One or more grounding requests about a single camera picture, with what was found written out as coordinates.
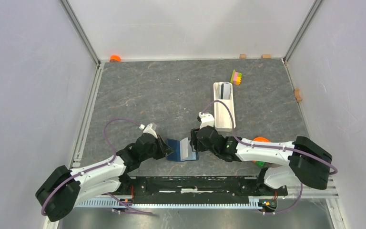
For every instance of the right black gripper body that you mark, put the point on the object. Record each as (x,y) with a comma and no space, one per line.
(201,147)

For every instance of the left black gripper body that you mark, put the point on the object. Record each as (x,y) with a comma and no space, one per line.
(159,149)

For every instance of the blue card holder wallet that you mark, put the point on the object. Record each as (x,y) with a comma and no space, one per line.
(182,150)

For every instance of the white plastic tray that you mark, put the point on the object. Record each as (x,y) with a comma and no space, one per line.
(222,118)

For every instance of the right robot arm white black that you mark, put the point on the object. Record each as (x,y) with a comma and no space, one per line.
(299,161)

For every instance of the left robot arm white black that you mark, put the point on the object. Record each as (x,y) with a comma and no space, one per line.
(65,188)

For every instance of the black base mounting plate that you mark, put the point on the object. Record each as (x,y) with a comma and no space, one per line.
(195,190)

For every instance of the green toy block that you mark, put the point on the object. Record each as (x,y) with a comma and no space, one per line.
(259,163)

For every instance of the colourful toy block stack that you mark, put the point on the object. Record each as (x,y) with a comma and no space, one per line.
(236,78)

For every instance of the orange round cap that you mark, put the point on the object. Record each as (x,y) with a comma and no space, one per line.
(114,58)

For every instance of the wooden block right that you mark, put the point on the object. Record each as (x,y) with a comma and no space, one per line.
(266,56)

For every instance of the curved wooden piece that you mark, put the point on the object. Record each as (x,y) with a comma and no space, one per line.
(297,94)

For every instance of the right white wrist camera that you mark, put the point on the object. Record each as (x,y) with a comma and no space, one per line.
(206,119)

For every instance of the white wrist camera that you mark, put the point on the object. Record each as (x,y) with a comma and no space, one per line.
(149,129)
(206,119)

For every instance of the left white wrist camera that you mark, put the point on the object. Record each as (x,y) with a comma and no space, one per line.
(149,129)

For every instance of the orange plastic ring toy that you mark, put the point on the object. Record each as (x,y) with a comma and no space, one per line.
(261,139)

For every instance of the white cable comb rail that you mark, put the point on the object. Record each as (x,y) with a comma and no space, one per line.
(108,202)

